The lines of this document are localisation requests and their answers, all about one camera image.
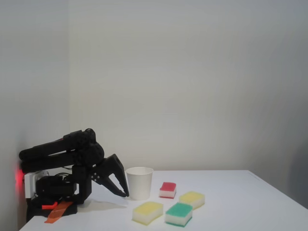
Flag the yellow sponge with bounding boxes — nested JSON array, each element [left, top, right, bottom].
[[179, 191, 205, 210], [132, 201, 164, 226]]

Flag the green sponge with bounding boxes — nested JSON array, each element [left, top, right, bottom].
[[165, 202, 193, 227]]

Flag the white paper cup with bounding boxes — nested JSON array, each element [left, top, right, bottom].
[[125, 167, 154, 201]]

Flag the red sponge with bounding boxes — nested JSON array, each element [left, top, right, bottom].
[[159, 182, 177, 199]]

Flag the orange tape strip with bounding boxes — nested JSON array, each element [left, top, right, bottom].
[[45, 201, 73, 225]]

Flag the red-tipped black clamp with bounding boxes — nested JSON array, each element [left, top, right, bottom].
[[42, 201, 58, 210]]

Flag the white controller box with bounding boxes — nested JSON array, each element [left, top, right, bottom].
[[24, 169, 52, 199]]

